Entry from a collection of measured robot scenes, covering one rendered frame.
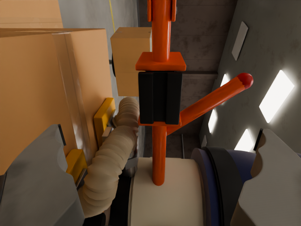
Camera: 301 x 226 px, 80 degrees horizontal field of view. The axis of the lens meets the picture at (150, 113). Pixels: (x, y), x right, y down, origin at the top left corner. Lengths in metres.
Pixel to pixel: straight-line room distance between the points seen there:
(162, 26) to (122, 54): 1.55
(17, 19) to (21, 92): 0.69
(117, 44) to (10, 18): 1.03
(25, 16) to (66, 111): 0.69
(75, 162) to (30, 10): 0.78
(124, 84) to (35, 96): 1.69
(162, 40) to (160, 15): 0.03
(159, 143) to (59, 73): 0.17
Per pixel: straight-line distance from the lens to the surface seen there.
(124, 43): 1.73
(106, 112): 0.39
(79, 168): 0.28
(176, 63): 0.22
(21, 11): 0.92
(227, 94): 0.27
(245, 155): 0.40
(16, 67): 0.21
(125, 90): 1.93
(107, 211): 0.37
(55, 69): 0.26
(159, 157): 0.29
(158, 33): 0.22
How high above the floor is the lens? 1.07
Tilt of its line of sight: 3 degrees down
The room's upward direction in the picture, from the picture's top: 92 degrees clockwise
